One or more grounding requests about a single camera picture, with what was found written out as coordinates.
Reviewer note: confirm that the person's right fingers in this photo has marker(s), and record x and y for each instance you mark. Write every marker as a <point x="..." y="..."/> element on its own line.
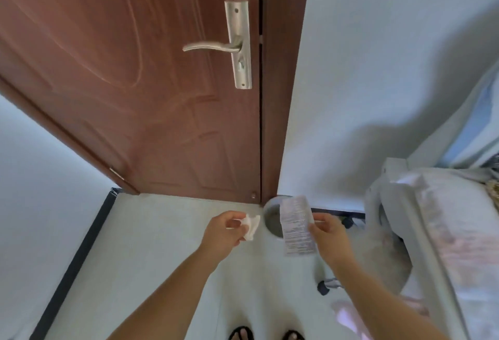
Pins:
<point x="320" y="220"/>

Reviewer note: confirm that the light blue fabric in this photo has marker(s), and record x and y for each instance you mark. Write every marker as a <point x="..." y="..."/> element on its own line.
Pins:
<point x="477" y="133"/>

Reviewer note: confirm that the white metal bed frame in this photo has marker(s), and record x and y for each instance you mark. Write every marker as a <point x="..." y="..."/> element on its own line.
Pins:
<point x="425" y="242"/>

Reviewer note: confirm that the person's left hand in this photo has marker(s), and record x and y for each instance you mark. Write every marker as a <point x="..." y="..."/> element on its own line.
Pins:
<point x="218" y="236"/>

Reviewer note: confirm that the black sandal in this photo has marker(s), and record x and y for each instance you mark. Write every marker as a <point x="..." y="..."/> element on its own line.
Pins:
<point x="241" y="334"/>
<point x="293" y="336"/>

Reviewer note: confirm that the white printed paper receipt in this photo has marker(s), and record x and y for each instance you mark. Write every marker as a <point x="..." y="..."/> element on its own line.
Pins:
<point x="297" y="226"/>

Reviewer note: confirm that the person's left fingers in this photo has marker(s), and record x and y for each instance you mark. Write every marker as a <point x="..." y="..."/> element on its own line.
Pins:
<point x="236" y="223"/>

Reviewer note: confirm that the white tissue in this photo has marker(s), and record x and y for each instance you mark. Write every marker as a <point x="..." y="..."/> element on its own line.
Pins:
<point x="252" y="227"/>

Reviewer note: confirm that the white round trash bin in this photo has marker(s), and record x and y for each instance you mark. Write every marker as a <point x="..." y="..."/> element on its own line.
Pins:
<point x="273" y="220"/>

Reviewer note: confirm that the black baseboard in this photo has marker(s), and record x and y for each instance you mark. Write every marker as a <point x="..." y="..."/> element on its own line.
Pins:
<point x="74" y="261"/>

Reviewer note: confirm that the brown wooden door frame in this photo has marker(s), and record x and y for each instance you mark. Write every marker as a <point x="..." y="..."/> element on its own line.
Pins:
<point x="284" y="78"/>

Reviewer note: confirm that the grey caster with black wheel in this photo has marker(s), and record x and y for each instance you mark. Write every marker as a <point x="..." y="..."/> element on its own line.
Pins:
<point x="326" y="287"/>

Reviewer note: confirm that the person's left forearm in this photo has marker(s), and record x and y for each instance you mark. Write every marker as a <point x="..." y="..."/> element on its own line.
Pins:
<point x="163" y="296"/>

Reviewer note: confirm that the silver door hinge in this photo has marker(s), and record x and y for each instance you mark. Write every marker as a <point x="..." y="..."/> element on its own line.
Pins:
<point x="116" y="174"/>

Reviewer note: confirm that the brown wooden door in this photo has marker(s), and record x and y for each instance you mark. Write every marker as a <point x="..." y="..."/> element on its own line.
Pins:
<point x="128" y="70"/>

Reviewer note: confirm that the person's right forearm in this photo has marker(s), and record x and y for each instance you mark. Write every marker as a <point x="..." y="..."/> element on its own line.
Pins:
<point x="382" y="300"/>

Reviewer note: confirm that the person's right hand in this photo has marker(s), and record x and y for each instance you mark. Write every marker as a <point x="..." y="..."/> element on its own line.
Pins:
<point x="331" y="240"/>

